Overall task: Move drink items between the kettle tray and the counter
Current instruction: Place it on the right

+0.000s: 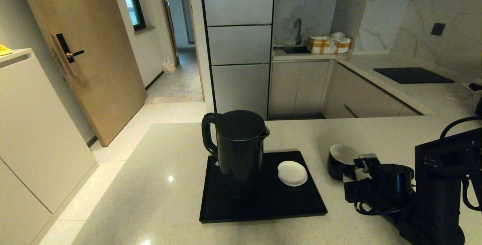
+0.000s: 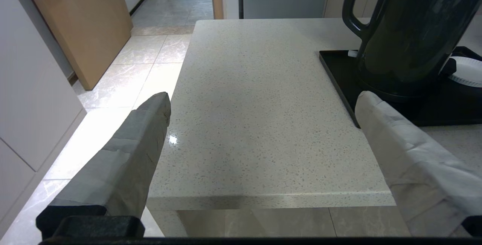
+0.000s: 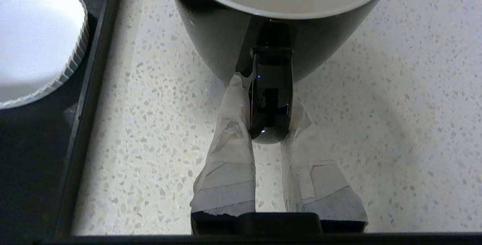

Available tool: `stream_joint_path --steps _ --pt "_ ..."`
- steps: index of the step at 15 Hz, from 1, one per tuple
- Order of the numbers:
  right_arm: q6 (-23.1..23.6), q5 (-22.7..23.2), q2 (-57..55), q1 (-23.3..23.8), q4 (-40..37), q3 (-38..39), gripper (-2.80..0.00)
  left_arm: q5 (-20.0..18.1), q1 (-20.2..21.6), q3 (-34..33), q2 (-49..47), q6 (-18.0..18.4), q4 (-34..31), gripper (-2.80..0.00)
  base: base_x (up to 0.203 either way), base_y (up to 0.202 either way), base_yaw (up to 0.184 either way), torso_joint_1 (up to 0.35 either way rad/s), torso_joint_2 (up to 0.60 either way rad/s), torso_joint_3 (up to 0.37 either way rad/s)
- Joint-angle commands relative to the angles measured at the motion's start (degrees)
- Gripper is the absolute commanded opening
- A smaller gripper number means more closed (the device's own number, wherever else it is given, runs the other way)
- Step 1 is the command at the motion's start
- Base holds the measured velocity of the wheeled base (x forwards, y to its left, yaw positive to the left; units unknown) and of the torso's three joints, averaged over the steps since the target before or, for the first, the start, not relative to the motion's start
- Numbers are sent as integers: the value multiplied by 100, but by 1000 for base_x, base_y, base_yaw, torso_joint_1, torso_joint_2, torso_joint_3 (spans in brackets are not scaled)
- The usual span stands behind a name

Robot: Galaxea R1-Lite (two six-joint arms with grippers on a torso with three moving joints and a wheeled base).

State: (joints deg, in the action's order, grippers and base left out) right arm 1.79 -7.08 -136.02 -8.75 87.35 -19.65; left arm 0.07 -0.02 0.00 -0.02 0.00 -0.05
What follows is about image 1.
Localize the black cup white inside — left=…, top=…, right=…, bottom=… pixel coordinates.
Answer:
left=327, top=143, right=361, bottom=181

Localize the white saucer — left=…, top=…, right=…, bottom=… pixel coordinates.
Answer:
left=278, top=161, right=308, bottom=187

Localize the black electric kettle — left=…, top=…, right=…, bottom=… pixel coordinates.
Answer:
left=201, top=110, right=271, bottom=194

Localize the beige cabinet under cooktop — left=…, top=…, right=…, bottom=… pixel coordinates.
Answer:
left=323, top=61, right=421, bottom=119

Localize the black rectangular serving tray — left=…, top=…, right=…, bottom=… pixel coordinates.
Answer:
left=199, top=151, right=328, bottom=224

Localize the beige cabinet under sink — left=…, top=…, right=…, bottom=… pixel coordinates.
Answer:
left=268, top=60, right=334, bottom=119

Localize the black induction cooktop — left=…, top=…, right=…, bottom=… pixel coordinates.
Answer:
left=374, top=67, right=455, bottom=84

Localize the cardboard box with yellow tape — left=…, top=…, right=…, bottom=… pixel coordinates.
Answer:
left=307, top=36, right=351, bottom=55

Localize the dark kitchen sink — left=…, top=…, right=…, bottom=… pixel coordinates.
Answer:
left=282, top=45, right=310, bottom=54

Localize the metal kitchen faucet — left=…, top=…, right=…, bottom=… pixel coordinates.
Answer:
left=294, top=18, right=303, bottom=46

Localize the grey refrigerator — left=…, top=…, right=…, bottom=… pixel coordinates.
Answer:
left=198, top=0, right=276, bottom=120

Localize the white plastic bag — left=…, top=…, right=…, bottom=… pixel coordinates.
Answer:
left=162, top=56, right=177, bottom=74

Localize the dark framed window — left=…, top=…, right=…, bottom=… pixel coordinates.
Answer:
left=117, top=0, right=146, bottom=32

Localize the light wooden door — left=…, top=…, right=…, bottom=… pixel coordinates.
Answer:
left=16, top=0, right=148, bottom=147

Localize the white storage cabinet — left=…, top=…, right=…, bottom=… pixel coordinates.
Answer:
left=0, top=48, right=99, bottom=245

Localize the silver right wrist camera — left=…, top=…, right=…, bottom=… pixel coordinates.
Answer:
left=353, top=153, right=380, bottom=174

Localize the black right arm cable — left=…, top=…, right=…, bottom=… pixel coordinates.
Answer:
left=354, top=116, right=482, bottom=216

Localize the wooden door frame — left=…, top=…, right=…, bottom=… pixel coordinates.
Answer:
left=157, top=0, right=180, bottom=66

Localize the black bronze door lock handle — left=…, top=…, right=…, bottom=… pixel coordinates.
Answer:
left=52, top=32, right=85, bottom=78

